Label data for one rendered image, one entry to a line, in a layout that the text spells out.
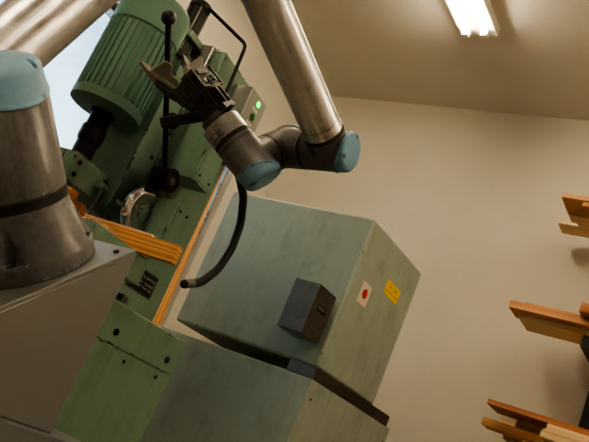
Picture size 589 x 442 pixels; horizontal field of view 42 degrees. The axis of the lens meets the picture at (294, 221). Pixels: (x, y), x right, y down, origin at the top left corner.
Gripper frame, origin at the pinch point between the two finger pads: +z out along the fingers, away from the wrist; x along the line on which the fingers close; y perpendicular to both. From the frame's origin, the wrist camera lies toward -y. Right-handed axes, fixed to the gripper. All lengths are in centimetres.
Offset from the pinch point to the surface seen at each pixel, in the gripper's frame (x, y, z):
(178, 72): -17.6, -9.8, 2.7
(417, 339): -190, -109, -103
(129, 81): 0.6, -10.2, 2.4
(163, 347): 5, -48, -49
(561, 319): -154, -30, -124
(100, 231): 32.3, -14.3, -28.0
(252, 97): -37.1, -8.8, -9.7
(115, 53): 0.2, -8.7, 9.6
